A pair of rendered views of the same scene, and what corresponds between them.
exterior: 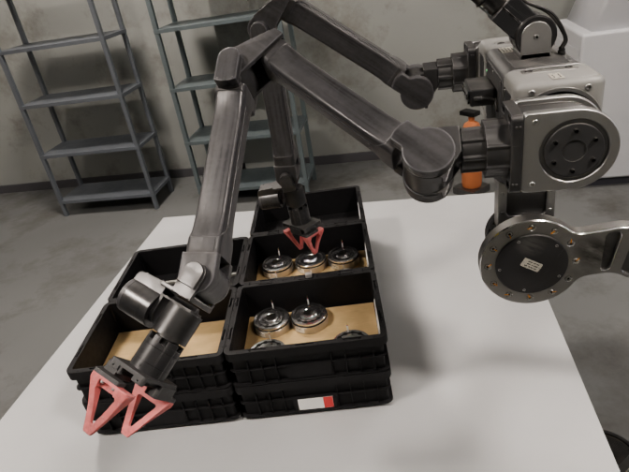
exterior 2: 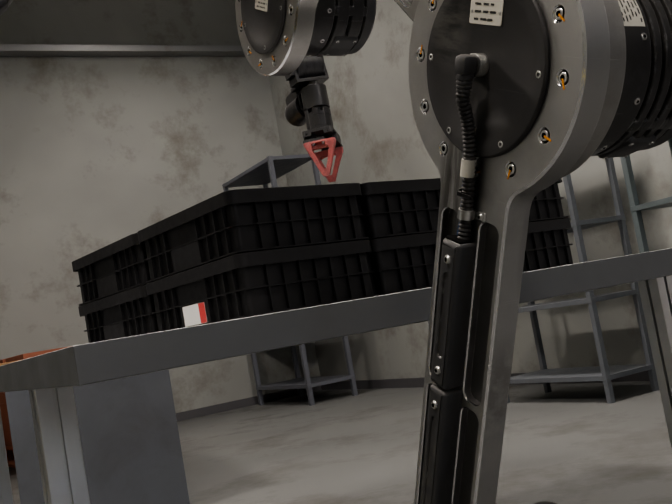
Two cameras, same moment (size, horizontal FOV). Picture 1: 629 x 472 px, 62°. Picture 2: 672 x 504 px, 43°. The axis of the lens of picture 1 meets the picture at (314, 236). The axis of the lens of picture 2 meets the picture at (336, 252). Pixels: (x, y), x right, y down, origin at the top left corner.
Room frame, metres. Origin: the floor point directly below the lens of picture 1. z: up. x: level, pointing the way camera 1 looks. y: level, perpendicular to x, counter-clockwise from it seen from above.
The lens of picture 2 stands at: (0.13, -1.33, 0.68)
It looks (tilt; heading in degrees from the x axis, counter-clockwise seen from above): 4 degrees up; 48
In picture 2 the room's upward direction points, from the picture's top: 10 degrees counter-clockwise
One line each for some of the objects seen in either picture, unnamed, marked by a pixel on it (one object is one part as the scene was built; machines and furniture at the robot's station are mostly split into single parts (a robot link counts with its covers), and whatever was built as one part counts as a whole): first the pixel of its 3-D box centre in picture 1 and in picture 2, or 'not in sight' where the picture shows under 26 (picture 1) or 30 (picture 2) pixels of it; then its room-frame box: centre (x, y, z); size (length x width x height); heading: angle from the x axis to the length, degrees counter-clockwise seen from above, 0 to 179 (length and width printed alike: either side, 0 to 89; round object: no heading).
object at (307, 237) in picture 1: (309, 238); (324, 156); (1.33, 0.02, 1.03); 0.07 x 0.07 x 0.09; 39
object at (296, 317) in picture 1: (308, 314); not in sight; (1.20, 0.05, 0.86); 0.10 x 0.10 x 0.01
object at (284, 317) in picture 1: (270, 318); not in sight; (1.21, 0.16, 0.86); 0.10 x 0.10 x 0.01
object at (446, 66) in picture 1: (455, 72); not in sight; (1.23, -0.39, 1.45); 0.09 x 0.08 x 0.12; 168
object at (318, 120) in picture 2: (299, 215); (320, 126); (1.35, 0.03, 1.10); 0.10 x 0.07 x 0.07; 39
